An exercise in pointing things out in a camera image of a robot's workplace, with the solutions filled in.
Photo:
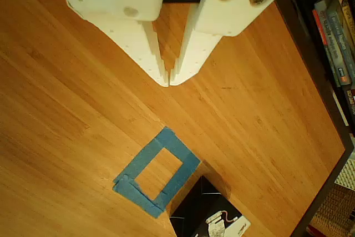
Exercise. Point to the black and white cardboard box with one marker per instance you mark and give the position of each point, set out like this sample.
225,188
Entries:
199,206

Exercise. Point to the blue tape square target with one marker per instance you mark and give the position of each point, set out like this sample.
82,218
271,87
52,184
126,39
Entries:
177,146

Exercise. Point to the orange spine book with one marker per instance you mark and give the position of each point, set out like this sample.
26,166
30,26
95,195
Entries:
319,26

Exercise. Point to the dark book yellow lettering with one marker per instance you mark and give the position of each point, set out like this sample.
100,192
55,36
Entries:
346,9

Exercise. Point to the maroon spine book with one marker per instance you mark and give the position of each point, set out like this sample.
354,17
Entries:
350,101

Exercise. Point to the brown wicker basket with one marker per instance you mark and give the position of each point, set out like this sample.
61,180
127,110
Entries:
335,209

